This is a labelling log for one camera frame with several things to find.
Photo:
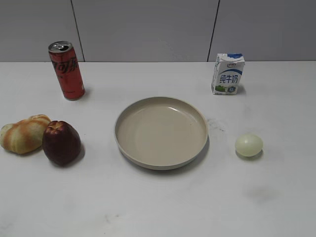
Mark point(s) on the golden croissant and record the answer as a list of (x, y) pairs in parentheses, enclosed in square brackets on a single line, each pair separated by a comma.
[(24, 136)]

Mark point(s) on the beige round plate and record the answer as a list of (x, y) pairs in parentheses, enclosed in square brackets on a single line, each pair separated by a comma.
[(161, 133)]

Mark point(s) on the white blue milk carton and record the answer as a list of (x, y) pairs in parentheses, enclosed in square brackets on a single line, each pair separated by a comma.
[(227, 74)]

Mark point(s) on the pale peeled onion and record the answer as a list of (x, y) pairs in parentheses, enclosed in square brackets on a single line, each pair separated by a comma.
[(248, 145)]

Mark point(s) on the dark red wax apple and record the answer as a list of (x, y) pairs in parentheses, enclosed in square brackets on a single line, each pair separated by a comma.
[(61, 143)]

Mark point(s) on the red cola can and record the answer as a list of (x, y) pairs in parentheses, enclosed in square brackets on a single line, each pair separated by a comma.
[(66, 66)]

